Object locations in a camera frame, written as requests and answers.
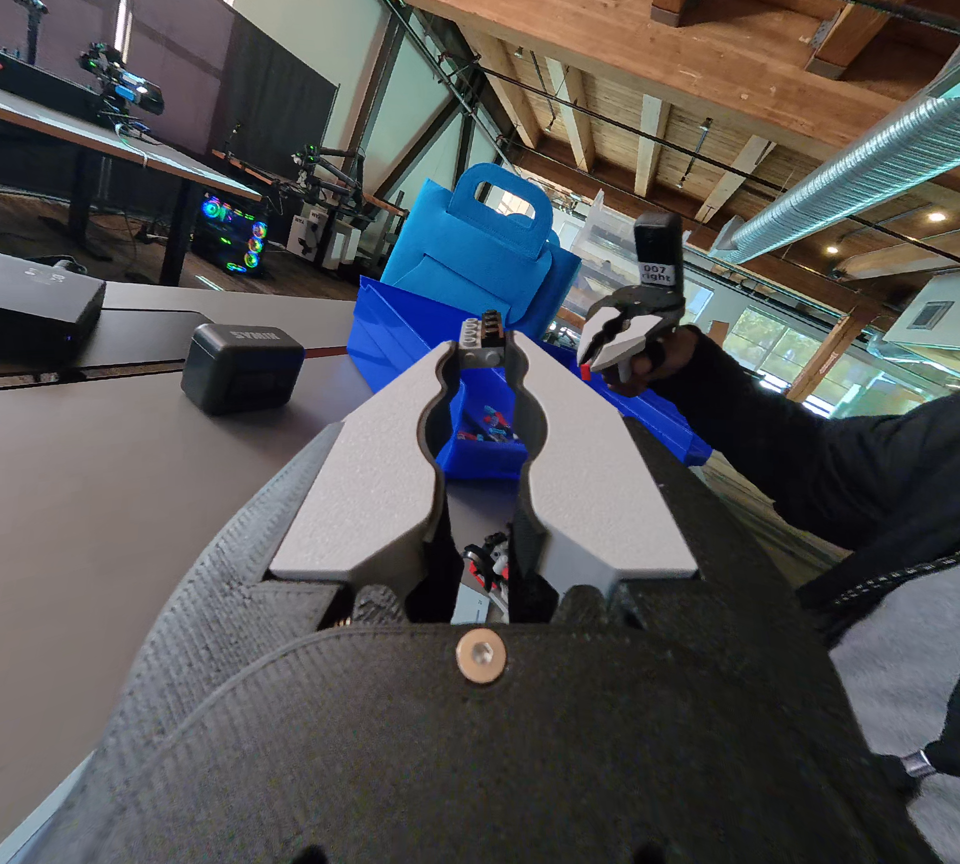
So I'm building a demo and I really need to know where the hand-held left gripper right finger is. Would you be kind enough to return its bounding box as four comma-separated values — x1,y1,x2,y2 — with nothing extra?
504,331,702,602

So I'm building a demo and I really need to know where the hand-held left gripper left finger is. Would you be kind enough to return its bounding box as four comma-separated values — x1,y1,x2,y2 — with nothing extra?
268,341,460,583

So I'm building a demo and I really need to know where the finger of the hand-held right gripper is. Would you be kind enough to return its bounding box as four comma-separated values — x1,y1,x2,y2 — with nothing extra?
588,318,655,385
576,312,639,364

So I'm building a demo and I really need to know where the grey and black toy brick assembly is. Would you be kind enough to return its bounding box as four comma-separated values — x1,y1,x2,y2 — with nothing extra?
459,311,513,371

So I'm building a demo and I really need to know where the blue plastic bin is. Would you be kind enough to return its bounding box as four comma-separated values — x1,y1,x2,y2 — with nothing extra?
346,276,530,482
585,372,712,466

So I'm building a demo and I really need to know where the grey toy brick model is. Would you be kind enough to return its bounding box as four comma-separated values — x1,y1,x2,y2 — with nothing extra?
459,530,517,598

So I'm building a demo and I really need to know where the person's right forearm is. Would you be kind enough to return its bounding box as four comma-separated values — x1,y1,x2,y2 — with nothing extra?
660,325,960,553

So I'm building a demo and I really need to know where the grey desk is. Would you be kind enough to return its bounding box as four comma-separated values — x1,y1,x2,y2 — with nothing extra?
0,279,526,850

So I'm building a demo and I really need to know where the person's right hand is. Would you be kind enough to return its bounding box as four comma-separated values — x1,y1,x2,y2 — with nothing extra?
611,324,702,398

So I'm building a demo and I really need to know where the clear plastic drawer stack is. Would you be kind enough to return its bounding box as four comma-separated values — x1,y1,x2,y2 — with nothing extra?
576,189,640,266

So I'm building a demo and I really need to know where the pile of loose toy bricks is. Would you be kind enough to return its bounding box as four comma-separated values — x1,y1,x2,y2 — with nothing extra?
457,405,520,446

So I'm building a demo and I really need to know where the blue felt bag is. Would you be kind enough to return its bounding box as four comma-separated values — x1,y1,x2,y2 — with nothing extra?
380,162,582,347

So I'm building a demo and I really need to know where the black cube charger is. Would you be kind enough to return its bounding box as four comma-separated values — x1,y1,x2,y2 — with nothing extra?
180,324,306,417

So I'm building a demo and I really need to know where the plain white box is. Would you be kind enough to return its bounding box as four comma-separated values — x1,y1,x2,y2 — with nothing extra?
330,219,365,270

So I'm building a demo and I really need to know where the white box with black logo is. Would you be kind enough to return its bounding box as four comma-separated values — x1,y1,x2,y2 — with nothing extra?
288,207,335,257

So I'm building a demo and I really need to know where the black flat pad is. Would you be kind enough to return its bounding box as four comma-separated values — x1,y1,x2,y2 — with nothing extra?
78,309,216,370

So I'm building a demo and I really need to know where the computer tower with glowing fans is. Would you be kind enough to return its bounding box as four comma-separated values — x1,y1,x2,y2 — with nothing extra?
196,195,270,276

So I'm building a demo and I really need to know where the orange edged table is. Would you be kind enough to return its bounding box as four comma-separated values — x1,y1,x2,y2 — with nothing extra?
212,147,410,272

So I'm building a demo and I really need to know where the black flat box device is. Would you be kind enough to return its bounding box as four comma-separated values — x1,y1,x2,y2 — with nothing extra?
0,254,107,366

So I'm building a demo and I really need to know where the wooden table with black legs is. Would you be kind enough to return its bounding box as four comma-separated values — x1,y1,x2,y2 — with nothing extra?
0,87,264,287

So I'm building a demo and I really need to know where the black device with green lights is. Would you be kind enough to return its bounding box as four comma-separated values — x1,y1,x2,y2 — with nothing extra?
78,42,166,118

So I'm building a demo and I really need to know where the silver ventilation duct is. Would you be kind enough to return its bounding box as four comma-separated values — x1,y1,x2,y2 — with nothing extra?
708,95,960,265

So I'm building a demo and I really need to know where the black dotted lanyard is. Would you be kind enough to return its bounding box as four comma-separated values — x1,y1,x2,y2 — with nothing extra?
825,555,960,607

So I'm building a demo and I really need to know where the black strap with metal clip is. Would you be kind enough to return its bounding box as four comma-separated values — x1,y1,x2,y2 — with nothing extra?
877,725,960,799

